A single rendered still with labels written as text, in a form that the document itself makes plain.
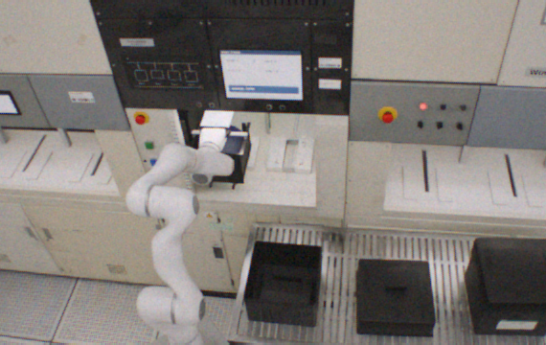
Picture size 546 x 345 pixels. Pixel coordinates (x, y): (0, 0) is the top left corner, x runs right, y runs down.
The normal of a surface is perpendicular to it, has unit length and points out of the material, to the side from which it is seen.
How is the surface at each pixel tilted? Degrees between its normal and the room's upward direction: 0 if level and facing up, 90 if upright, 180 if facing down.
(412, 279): 0
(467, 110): 90
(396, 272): 0
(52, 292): 0
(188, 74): 90
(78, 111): 90
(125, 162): 90
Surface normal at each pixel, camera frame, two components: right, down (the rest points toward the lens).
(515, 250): -0.08, -0.68
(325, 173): -0.15, 0.73
